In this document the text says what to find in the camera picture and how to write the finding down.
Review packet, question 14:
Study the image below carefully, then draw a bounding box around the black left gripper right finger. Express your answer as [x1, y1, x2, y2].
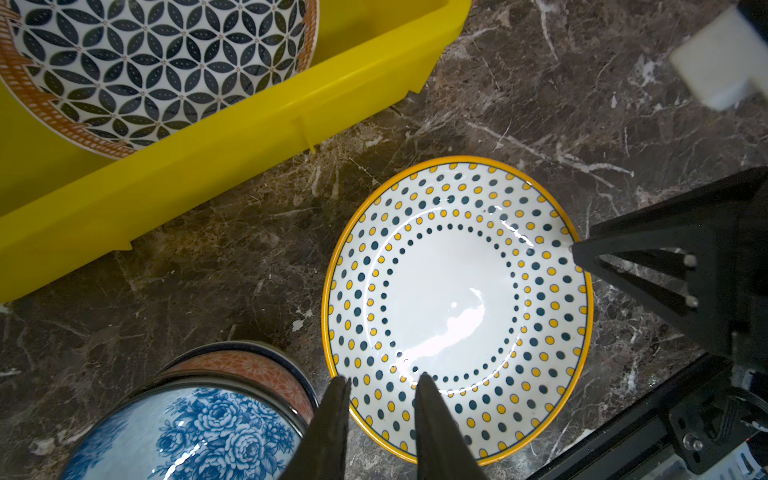
[414, 373, 486, 480]

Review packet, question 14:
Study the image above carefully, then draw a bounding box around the yellow-rim dotted plate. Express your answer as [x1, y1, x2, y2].
[322, 156, 594, 465]

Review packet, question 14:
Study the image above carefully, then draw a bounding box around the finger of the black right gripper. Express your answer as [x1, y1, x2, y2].
[572, 171, 750, 354]

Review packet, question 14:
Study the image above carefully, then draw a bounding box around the black white flower-pattern plate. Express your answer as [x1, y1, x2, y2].
[1, 0, 320, 159]

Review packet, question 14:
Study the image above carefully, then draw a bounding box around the orange patterned bowl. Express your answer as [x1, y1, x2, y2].
[161, 340, 319, 424]

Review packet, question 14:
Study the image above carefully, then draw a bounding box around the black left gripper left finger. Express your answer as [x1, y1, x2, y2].
[279, 376, 351, 480]

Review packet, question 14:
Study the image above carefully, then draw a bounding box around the yellow plastic bin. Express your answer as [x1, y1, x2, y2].
[1, 1, 470, 302]

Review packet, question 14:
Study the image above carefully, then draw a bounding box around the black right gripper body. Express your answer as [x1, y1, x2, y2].
[719, 173, 767, 372]

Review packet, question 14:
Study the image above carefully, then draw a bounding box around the blue floral ceramic bowl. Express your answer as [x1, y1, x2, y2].
[60, 373, 308, 479]

